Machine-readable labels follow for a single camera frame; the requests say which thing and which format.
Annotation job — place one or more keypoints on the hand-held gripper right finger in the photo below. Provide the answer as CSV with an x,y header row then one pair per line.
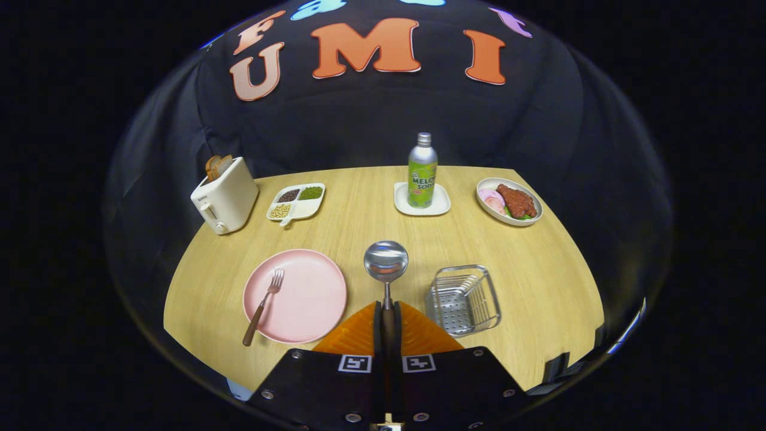
x,y
461,389

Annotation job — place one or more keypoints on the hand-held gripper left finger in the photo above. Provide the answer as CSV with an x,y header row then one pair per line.
x,y
317,389

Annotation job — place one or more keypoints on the pink round plate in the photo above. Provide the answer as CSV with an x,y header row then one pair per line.
x,y
311,293

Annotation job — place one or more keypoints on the white divided dish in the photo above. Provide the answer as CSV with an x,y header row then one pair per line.
x,y
305,208

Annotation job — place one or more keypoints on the pale yellow beans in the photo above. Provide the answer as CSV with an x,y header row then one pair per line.
x,y
280,211

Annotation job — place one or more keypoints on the white square coaster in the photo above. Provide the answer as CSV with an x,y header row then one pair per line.
x,y
443,203

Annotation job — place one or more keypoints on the pink ham slices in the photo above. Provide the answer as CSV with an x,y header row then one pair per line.
x,y
492,200

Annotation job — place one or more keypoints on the dark brown beans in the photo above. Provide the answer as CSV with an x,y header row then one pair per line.
x,y
289,196

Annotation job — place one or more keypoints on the white round food plate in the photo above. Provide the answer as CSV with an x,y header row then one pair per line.
x,y
532,206

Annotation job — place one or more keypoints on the green beans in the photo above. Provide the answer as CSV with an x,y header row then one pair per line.
x,y
311,193

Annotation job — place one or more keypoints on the red-brown meat piece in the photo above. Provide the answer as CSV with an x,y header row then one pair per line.
x,y
516,200

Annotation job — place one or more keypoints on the cream toaster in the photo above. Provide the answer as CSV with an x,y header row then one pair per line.
x,y
230,197

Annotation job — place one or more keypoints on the green label soda bottle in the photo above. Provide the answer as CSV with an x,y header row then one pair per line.
x,y
422,173

